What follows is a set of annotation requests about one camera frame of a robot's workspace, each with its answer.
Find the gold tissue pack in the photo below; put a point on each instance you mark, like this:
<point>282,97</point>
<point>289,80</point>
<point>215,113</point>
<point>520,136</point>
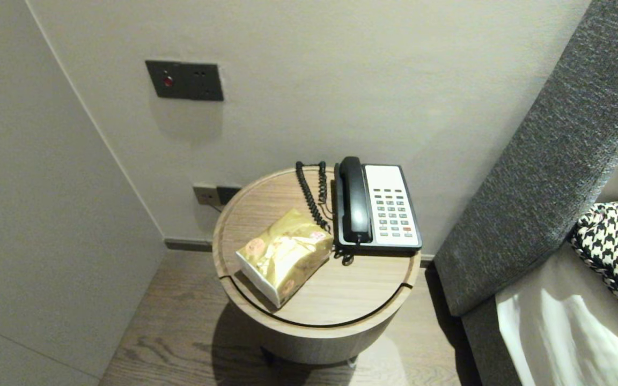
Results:
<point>287,257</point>

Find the black and white desk telephone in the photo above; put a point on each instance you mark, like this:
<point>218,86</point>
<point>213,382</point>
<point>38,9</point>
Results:
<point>392,179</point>

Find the dark wall switch panel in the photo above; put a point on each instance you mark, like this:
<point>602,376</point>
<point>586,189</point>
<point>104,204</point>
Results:
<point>185,80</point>

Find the round wooden bedside table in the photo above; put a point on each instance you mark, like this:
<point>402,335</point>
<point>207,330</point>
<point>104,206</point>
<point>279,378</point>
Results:
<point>352,289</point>

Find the beige wall data socket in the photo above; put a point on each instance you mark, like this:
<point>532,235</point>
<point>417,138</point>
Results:
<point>204,195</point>

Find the grey wall baseboard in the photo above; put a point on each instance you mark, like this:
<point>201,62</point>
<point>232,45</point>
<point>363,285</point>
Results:
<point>188,245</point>

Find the grey upholstered bed frame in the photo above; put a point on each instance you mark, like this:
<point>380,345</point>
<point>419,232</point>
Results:
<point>486,348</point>

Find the white bed sheet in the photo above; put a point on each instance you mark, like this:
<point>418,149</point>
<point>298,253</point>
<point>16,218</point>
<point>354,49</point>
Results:
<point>572,332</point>

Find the grey fabric headboard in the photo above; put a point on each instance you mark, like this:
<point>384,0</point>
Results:
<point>545,161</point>

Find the dark wall power socket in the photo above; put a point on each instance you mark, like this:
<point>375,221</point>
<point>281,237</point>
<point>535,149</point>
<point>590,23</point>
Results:
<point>228,194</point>

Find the black telephone handset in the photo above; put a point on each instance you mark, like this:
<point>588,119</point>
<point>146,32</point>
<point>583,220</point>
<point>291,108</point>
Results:
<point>354,201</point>

